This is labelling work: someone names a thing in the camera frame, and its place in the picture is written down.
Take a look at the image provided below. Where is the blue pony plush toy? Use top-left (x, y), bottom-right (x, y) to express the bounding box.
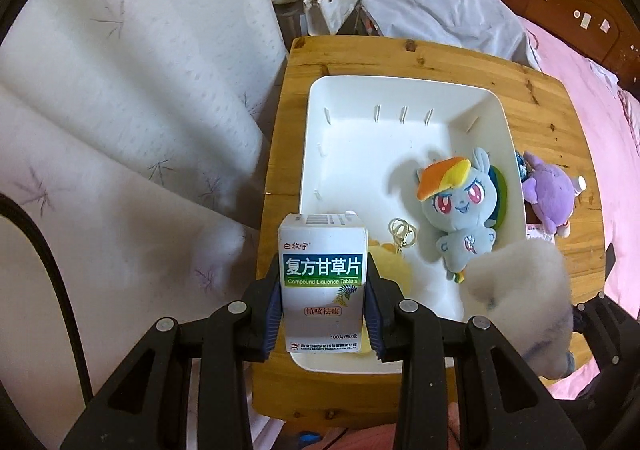
top-left (416, 146), bottom-right (508, 283)

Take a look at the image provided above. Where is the white fluffy plush toy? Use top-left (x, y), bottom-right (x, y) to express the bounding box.
top-left (465, 240), bottom-right (576, 378)

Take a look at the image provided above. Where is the yellow plush keychain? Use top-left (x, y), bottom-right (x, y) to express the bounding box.
top-left (360, 217), bottom-right (418, 356)

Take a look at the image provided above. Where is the grey plastic bag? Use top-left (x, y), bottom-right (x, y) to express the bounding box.
top-left (361, 0), bottom-right (543, 68)

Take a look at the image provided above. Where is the thick black cable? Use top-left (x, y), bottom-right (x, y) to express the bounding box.
top-left (0, 192), bottom-right (93, 401)

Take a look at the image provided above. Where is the white plastic tray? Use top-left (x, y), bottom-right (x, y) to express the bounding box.
top-left (298, 75), bottom-right (531, 375)

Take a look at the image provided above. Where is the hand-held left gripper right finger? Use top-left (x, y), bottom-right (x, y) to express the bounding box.
top-left (364, 275), bottom-right (571, 450)

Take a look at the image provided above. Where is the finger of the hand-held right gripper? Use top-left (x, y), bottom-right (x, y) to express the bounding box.
top-left (572, 294), bottom-right (627, 382)

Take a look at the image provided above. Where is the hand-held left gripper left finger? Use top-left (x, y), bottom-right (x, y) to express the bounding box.
top-left (60, 252), bottom-right (287, 450)

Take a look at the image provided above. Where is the white patterned curtain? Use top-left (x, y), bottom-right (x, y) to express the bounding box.
top-left (0, 0), bottom-right (288, 450)

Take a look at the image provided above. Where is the pink bed sheet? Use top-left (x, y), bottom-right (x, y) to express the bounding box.
top-left (515, 15), bottom-right (640, 401)

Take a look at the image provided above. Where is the purple plush toy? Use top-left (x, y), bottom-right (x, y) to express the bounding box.
top-left (520, 152), bottom-right (588, 236)

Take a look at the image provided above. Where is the white medicine box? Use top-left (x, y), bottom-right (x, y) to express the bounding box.
top-left (277, 212), bottom-right (370, 355)

